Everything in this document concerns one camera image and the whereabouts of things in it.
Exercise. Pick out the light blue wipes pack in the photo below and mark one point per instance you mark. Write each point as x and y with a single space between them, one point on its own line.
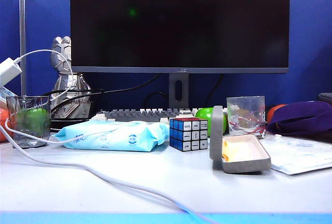
111 138

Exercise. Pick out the grey felt glasses case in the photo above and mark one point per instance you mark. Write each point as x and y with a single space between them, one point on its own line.
243 167

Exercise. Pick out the dark clear faceted cup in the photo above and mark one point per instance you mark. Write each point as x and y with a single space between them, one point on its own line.
13 104

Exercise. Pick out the grey monitor stand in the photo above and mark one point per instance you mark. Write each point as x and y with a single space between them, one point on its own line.
172 99

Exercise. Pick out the grey and white keyboard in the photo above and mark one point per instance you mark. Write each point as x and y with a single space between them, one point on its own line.
135 116

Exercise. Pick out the green apple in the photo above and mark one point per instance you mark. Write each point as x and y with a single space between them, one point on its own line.
203 115
33 120

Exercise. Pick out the rubiks cube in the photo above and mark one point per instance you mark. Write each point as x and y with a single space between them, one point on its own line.
186 136

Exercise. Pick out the black computer monitor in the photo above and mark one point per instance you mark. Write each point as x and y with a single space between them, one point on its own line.
181 21

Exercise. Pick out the clear printed glass cup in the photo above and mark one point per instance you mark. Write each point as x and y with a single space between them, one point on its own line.
246 112

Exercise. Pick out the yellow cleaning cloth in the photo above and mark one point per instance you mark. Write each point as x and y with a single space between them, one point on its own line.
233 154

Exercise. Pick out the orange fruit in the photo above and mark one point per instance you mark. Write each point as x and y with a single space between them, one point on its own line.
272 112
3 125

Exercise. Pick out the silver fist figurine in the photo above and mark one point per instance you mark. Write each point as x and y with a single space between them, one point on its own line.
62 53

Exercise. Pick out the purple cloth bag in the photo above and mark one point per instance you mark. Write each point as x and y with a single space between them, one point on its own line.
298 120

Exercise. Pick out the dark grey pouch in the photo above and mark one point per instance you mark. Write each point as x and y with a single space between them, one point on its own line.
325 98

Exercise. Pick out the white power adapter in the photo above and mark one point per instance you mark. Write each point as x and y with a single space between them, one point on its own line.
9 71

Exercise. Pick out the light blue patterned box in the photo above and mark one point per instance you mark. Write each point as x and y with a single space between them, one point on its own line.
3 93

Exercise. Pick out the grey partition post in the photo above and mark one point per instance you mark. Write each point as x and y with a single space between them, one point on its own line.
23 27

